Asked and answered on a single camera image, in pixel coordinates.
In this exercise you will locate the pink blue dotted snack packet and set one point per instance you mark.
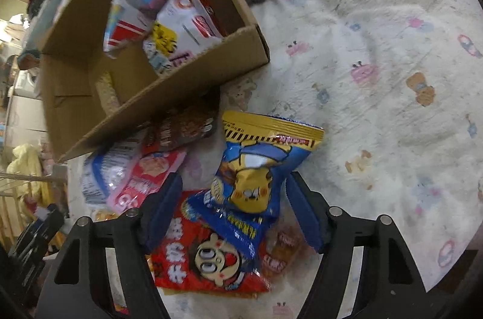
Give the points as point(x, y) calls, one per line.
point(136, 2)

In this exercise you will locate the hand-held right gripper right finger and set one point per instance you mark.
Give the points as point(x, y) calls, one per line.
point(302, 217)

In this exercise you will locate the blue yellow cartoon snack packet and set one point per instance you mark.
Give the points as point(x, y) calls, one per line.
point(249, 172)

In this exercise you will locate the dark brown snack packet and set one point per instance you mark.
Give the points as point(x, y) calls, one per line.
point(181, 130)

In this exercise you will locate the white printed quilt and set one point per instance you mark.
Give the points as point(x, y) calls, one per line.
point(377, 40)

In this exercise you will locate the cream yellow garment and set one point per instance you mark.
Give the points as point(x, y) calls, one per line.
point(24, 168)

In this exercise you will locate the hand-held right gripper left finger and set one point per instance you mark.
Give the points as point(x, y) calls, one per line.
point(162, 209)

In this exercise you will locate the yellow wooden rack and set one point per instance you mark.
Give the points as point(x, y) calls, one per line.
point(15, 213)

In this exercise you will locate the pink red snack packet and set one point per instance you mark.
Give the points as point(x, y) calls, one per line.
point(151, 168)

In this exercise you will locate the blue white snack packet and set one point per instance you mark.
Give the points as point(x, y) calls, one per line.
point(105, 172)

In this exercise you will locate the tan orange patterned snack packet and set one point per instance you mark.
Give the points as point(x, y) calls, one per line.
point(283, 251)

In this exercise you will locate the white storage bin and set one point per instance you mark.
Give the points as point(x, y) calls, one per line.
point(26, 115)

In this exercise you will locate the cardboard box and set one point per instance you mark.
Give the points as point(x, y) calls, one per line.
point(75, 107)

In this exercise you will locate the red cartoon face snack packet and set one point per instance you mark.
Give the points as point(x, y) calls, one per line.
point(196, 266)

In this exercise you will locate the white snack packet yellow print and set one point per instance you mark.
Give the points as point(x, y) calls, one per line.
point(185, 24)

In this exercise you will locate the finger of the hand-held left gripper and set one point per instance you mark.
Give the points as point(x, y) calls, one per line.
point(36, 236)

